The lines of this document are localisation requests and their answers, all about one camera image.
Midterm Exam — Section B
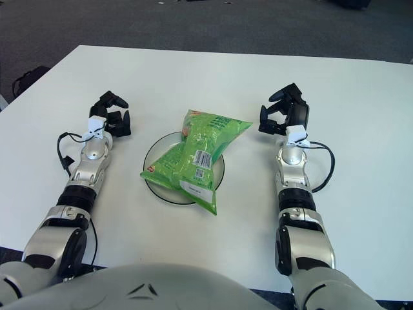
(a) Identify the black bag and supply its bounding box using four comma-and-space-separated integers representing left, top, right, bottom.
12, 66, 51, 96

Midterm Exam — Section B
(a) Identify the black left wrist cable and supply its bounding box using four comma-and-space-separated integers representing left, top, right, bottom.
56, 130, 97, 177

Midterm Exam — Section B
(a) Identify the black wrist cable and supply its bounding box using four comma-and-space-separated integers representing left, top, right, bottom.
56, 130, 97, 177
303, 140, 336, 194

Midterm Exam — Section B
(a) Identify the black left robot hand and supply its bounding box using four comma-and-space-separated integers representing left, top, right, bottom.
89, 91, 132, 138

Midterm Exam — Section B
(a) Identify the green snack bag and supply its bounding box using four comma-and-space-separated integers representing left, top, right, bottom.
139, 108, 253, 216

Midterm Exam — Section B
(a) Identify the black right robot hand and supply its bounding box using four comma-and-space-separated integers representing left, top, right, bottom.
257, 83, 310, 136

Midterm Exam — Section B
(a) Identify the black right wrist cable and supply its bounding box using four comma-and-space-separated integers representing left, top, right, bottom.
303, 140, 336, 194

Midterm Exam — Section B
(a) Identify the grey robot torso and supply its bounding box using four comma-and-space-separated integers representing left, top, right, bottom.
6, 262, 281, 310

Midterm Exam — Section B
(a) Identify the white plate with black rim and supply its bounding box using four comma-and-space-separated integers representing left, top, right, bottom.
143, 130, 225, 205

